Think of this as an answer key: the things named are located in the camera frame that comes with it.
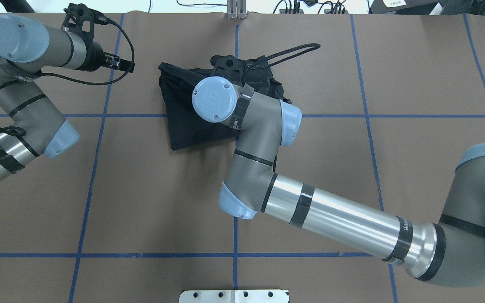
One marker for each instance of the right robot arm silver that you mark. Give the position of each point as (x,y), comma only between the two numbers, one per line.
(397,151)

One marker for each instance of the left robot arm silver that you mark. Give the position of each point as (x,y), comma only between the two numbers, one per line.
(30,124)

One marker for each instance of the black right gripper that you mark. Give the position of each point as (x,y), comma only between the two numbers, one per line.
(257,78)

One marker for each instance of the black graphic t-shirt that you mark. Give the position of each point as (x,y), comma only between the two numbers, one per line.
(186,127)

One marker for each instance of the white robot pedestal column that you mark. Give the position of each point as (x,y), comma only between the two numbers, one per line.
(235,296)

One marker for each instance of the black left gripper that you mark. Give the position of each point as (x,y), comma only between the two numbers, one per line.
(94,58)

